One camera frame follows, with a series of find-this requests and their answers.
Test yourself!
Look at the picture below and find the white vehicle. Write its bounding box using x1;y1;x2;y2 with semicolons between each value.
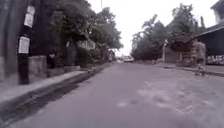
122;55;135;64

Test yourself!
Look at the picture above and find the grey asphalt road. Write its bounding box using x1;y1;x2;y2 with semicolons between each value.
6;62;224;128

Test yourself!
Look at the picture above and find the row of trees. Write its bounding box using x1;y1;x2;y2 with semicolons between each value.
130;3;206;62
43;0;124;68

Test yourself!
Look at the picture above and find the pale pole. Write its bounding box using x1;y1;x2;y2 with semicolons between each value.
161;39;168;64

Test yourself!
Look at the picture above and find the dark roadside gutter strip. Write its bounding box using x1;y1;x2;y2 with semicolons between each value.
0;63;113;128

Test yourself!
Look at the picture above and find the pale concrete sidewalk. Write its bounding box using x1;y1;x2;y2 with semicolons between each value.
0;69;88;104

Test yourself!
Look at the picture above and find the dark pole with white signs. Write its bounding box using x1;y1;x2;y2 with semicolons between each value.
17;0;36;85

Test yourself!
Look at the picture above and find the dark building with roof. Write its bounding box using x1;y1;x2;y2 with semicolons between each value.
192;0;224;66

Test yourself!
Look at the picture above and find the low building with wall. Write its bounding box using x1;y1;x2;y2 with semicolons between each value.
162;40;198;66

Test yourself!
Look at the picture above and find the grey concrete wall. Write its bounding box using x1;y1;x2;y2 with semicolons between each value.
0;54;82;84

